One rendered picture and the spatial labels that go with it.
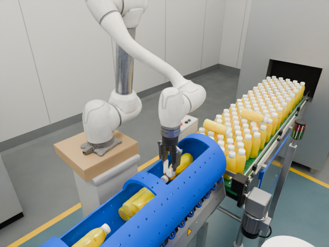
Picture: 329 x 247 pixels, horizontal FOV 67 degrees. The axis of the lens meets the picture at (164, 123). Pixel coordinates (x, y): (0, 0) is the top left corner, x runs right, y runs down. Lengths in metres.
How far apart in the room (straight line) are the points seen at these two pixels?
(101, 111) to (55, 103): 2.44
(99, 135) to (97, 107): 0.15
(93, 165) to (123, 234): 0.57
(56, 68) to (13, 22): 0.70
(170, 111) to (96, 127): 0.52
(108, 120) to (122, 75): 0.26
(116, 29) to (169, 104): 0.39
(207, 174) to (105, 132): 0.60
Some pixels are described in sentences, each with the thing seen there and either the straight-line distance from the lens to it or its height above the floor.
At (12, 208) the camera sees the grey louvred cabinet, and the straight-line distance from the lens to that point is 2.66.
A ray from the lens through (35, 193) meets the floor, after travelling 2.99.
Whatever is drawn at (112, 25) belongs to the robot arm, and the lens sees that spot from 1.13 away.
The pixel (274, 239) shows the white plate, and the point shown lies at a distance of 1.18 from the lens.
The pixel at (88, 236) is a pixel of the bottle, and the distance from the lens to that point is 1.03.
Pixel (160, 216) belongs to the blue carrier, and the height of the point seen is 1.17.
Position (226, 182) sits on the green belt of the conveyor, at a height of 0.90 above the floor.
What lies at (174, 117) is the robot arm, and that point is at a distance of 1.02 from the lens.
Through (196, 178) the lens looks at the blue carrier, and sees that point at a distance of 1.13.
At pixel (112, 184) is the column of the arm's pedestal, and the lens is 1.53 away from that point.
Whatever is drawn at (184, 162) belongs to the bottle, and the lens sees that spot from 1.30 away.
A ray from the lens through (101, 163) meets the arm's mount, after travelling 1.41.
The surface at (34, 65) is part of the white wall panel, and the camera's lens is 3.55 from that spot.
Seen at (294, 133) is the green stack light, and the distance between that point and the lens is 1.57.
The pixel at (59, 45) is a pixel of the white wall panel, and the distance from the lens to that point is 3.63.
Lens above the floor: 1.94
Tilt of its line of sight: 30 degrees down
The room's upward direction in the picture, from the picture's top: straight up
